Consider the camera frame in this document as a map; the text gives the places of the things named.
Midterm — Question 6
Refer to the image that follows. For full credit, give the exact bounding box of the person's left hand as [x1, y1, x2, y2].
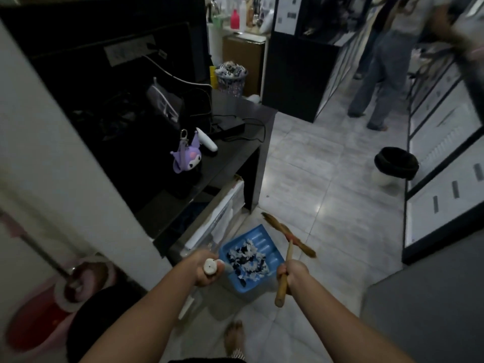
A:
[188, 250, 226, 288]

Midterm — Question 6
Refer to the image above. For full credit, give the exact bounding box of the person's right hand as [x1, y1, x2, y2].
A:
[276, 259, 311, 296]

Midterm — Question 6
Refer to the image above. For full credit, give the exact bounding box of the broom with wooden handle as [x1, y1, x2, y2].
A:
[261, 212, 318, 308]

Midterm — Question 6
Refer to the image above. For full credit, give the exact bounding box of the blue dustpan with white handle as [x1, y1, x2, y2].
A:
[203, 224, 286, 297]

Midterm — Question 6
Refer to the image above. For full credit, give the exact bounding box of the person's left forearm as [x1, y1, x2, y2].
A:
[77, 257, 197, 363]

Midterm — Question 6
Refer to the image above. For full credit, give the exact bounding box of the person's right forearm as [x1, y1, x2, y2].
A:
[293, 274, 416, 363]

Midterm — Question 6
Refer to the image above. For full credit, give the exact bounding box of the pile of black-and-white scraps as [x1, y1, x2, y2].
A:
[226, 240, 270, 288]

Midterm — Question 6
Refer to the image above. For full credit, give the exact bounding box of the person's foot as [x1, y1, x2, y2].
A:
[223, 320, 246, 357]

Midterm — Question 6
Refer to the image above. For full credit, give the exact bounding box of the black desk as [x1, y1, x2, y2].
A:
[0, 0, 278, 257]

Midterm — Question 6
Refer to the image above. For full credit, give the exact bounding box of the white handheld device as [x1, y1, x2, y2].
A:
[195, 128, 219, 153]

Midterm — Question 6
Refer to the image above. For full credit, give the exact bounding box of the black box device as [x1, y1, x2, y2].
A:
[211, 114, 246, 138]

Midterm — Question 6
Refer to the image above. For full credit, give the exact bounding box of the white bin with black liner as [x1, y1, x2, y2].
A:
[372, 146, 420, 186]

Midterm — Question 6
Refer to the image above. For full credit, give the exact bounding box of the pink mop bucket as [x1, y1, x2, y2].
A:
[0, 253, 114, 363]

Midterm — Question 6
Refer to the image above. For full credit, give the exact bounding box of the patterned waste basket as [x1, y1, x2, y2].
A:
[215, 61, 249, 98]

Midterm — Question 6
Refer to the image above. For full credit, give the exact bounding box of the black counter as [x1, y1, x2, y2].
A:
[262, 0, 375, 124]

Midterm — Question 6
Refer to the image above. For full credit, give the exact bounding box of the brown cardboard box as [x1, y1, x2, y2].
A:
[222, 33, 267, 98]

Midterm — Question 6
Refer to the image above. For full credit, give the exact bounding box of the white power strip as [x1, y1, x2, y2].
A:
[104, 34, 157, 68]

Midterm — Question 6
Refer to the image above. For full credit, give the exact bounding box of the purple plush keychain toy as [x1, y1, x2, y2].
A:
[170, 129, 203, 174]

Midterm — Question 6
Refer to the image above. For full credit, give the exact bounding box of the black cable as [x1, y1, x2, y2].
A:
[212, 114, 267, 144]

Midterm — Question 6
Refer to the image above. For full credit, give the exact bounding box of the white cable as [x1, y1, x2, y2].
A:
[144, 54, 213, 89]

